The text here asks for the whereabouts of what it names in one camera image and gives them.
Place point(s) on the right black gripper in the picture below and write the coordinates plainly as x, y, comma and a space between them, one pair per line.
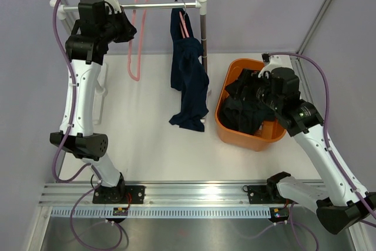
251, 80

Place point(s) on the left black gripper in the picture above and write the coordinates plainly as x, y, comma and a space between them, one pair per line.
127, 27

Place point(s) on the dark green shorts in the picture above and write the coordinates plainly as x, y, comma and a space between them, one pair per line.
242, 111

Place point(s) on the pink hanger with green shorts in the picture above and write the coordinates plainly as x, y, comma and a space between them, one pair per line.
139, 33

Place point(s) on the pink hanger with navy shorts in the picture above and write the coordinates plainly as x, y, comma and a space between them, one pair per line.
183, 27

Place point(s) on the navy blue shorts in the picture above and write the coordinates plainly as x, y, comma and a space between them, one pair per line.
188, 76

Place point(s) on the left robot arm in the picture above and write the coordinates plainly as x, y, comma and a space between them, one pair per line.
99, 24

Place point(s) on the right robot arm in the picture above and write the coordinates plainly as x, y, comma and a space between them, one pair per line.
344, 201

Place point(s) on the orange plastic basket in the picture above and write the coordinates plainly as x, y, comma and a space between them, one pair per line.
270, 131

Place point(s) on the metal clothes rack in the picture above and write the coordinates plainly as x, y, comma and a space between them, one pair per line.
100, 91

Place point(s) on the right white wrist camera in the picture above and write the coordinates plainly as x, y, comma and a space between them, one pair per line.
271, 61

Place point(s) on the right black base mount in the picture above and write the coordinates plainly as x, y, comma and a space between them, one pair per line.
258, 194

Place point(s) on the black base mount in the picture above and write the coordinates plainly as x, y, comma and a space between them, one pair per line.
258, 194
134, 194

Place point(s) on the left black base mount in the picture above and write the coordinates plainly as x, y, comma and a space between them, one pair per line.
134, 194

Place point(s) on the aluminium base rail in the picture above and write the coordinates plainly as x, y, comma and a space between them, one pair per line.
157, 194

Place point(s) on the white slotted cable duct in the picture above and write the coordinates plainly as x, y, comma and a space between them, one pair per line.
164, 212

